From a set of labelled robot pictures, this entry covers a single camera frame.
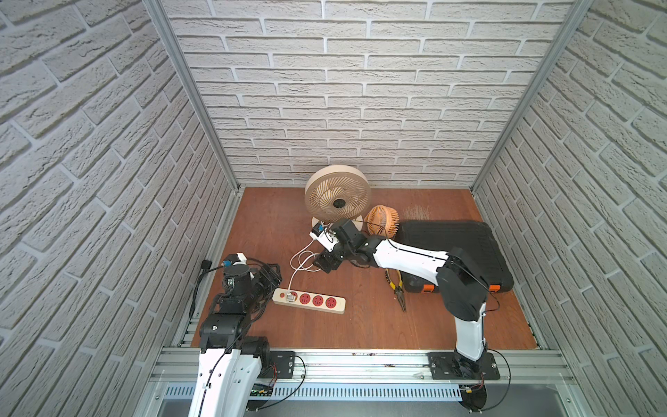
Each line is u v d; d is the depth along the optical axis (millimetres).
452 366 725
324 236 747
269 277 653
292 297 830
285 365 729
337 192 827
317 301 830
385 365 758
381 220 966
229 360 459
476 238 952
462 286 490
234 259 663
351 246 685
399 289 877
